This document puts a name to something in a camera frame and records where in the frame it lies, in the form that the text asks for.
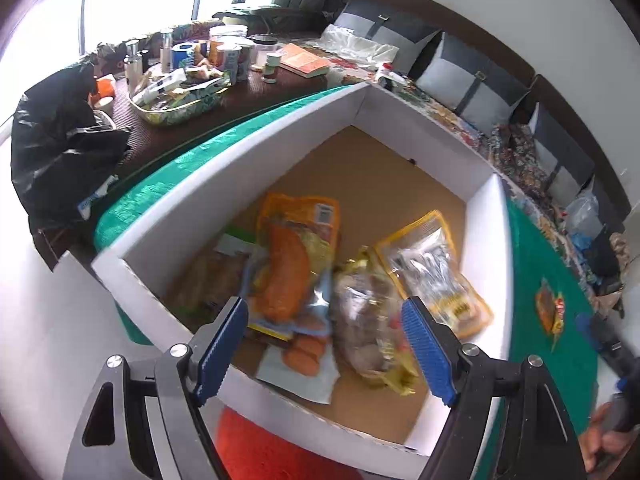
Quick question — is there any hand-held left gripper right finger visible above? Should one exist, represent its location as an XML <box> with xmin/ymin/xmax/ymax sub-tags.
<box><xmin>401</xmin><ymin>296</ymin><xmax>588</xmax><ymax>480</ymax></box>

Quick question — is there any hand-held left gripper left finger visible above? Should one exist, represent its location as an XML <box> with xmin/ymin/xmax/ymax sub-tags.
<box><xmin>62</xmin><ymin>296</ymin><xmax>249</xmax><ymax>480</ymax></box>

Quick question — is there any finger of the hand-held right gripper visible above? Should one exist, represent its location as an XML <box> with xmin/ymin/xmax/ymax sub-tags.
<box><xmin>575</xmin><ymin>310</ymin><xmax>632</xmax><ymax>376</ymax></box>

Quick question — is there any clear packet of brown snacks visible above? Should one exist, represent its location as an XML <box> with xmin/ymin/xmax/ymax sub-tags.
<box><xmin>331</xmin><ymin>246</ymin><xmax>427</xmax><ymax>397</ymax></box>

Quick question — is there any green label snack packet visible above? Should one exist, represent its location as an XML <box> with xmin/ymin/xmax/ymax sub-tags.
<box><xmin>169</xmin><ymin>231</ymin><xmax>258</xmax><ymax>317</ymax></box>

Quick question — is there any pale packet with orange pieces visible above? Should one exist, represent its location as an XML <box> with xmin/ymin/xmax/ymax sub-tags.
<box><xmin>256</xmin><ymin>331</ymin><xmax>342</xmax><ymax>405</ymax></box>

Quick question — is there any orange snack packet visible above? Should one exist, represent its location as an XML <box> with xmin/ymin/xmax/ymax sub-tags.
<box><xmin>239</xmin><ymin>191</ymin><xmax>342</xmax><ymax>342</ymax></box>

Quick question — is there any white cardboard box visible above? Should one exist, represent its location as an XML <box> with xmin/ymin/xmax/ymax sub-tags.
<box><xmin>90</xmin><ymin>80</ymin><xmax>514</xmax><ymax>480</ymax></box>

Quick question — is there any person's right hand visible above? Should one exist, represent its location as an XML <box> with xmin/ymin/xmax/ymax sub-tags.
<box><xmin>579</xmin><ymin>402</ymin><xmax>640</xmax><ymax>473</ymax></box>

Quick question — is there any red yellow snack packet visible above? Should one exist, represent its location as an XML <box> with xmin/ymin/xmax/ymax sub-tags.
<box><xmin>534</xmin><ymin>279</ymin><xmax>567</xmax><ymax>352</ymax></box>

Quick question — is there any blue plastic bag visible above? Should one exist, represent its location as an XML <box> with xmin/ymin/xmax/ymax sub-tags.
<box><xmin>571</xmin><ymin>232</ymin><xmax>595</xmax><ymax>262</ymax></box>

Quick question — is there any green cloth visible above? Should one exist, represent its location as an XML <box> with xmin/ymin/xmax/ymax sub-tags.
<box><xmin>92</xmin><ymin>82</ymin><xmax>605</xmax><ymax>480</ymax></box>

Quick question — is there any red cloth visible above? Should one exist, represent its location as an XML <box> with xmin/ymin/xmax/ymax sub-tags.
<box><xmin>214</xmin><ymin>406</ymin><xmax>363</xmax><ymax>480</ymax></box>

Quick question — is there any clear plastic bag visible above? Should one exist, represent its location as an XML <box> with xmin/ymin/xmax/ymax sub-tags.
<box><xmin>564</xmin><ymin>191</ymin><xmax>602</xmax><ymax>247</ymax></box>

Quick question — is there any grey white pillow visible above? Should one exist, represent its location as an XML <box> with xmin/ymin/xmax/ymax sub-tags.
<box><xmin>331</xmin><ymin>0</ymin><xmax>442</xmax><ymax>75</ymax></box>
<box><xmin>414</xmin><ymin>31</ymin><xmax>532</xmax><ymax>135</ymax></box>
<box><xmin>529</xmin><ymin>101</ymin><xmax>597</xmax><ymax>207</ymax></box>

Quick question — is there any dark patterned cloth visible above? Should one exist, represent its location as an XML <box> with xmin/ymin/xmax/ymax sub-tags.
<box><xmin>486</xmin><ymin>121</ymin><xmax>552</xmax><ymax>198</ymax></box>

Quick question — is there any patterned tray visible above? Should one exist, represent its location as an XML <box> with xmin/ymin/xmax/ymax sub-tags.
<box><xmin>129</xmin><ymin>69</ymin><xmax>232</xmax><ymax>127</ymax></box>

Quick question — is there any black plastic bag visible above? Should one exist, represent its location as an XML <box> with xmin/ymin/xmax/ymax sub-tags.
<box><xmin>10</xmin><ymin>56</ymin><xmax>135</xmax><ymax>238</ymax></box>

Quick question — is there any small green bottle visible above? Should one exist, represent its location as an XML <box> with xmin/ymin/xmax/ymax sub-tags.
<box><xmin>262</xmin><ymin>51</ymin><xmax>284</xmax><ymax>84</ymax></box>

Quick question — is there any blue white can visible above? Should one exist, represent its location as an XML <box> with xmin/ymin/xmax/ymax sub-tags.
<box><xmin>171</xmin><ymin>42</ymin><xmax>197</xmax><ymax>70</ymax></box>

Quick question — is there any orange book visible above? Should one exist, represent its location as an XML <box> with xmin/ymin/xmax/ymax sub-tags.
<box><xmin>279</xmin><ymin>42</ymin><xmax>332</xmax><ymax>80</ymax></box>

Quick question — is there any tall metal bottle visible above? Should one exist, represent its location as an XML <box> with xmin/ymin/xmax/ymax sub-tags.
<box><xmin>159</xmin><ymin>28</ymin><xmax>174</xmax><ymax>74</ymax></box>

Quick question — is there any dark lidded jar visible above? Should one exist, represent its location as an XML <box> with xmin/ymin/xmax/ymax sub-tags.
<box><xmin>251</xmin><ymin>34</ymin><xmax>279</xmax><ymax>62</ymax></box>

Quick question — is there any white lidded jar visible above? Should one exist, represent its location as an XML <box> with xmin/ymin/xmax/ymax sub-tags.
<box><xmin>209</xmin><ymin>24</ymin><xmax>249</xmax><ymax>57</ymax></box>

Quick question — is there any crumpled clear plastic wrap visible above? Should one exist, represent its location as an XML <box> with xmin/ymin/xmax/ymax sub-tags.
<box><xmin>319</xmin><ymin>24</ymin><xmax>402</xmax><ymax>70</ymax></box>

